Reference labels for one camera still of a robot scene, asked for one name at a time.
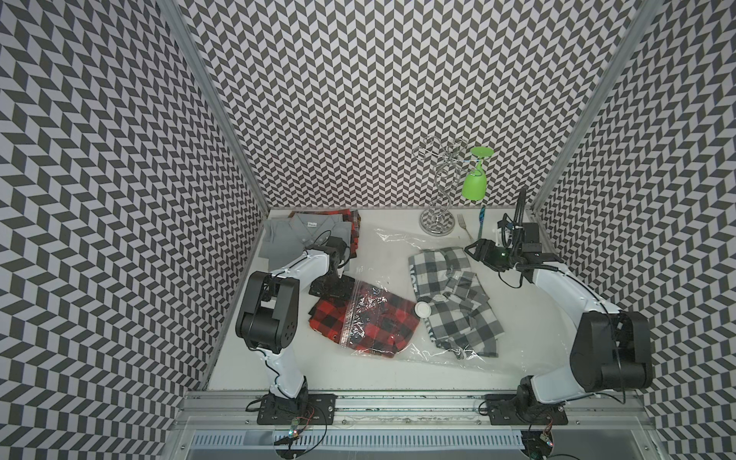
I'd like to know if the aluminium front rail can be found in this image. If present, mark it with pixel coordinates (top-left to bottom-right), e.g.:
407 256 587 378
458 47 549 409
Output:
172 390 655 430

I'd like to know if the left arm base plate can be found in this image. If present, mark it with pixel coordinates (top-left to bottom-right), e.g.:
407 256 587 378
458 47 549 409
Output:
257 393 337 426

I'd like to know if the aluminium corner post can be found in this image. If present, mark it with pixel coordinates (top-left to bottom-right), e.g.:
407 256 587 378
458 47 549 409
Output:
157 0 270 215
531 0 664 215

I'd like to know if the white bag valve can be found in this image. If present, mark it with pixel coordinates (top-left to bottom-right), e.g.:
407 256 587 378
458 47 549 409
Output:
414 302 432 319

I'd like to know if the grey white checked shirt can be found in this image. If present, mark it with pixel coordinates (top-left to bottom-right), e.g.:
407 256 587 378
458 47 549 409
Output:
408 246 504 360

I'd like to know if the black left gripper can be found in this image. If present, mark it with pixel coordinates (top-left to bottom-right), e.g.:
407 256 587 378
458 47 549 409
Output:
307 271 354 301

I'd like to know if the green plastic wine glass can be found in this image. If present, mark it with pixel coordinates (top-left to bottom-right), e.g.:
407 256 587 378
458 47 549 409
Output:
461 147 495 201

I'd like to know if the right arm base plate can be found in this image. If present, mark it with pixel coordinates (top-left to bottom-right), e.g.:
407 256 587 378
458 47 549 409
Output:
484 394 569 427

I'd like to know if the aluminium corner post right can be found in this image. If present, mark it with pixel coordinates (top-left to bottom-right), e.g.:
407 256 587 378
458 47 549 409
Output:
531 0 664 215

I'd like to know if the metal fork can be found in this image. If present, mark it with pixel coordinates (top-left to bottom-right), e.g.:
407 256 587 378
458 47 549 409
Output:
456 214 475 243

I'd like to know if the wire glass rack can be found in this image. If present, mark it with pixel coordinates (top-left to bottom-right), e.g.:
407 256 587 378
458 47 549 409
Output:
414 137 468 237

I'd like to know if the grey garment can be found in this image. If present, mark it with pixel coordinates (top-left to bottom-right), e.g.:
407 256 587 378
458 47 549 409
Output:
259 213 352 270

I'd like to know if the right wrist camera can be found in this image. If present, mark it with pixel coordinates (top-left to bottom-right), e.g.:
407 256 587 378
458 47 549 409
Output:
498 220 544 254

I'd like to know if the aluminium corner post left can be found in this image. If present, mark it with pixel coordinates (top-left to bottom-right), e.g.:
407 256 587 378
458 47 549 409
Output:
157 0 270 215

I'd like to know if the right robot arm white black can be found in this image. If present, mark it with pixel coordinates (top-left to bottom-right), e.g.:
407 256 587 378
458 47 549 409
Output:
464 239 654 404

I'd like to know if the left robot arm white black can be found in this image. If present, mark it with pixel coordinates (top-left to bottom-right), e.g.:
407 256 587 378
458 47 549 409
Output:
235 245 352 403

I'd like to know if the red black checked shirt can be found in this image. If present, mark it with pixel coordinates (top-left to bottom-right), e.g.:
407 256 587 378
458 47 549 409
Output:
287 209 360 259

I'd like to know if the clear vacuum bag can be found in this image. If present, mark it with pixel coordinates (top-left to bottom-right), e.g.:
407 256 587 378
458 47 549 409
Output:
337 226 574 375

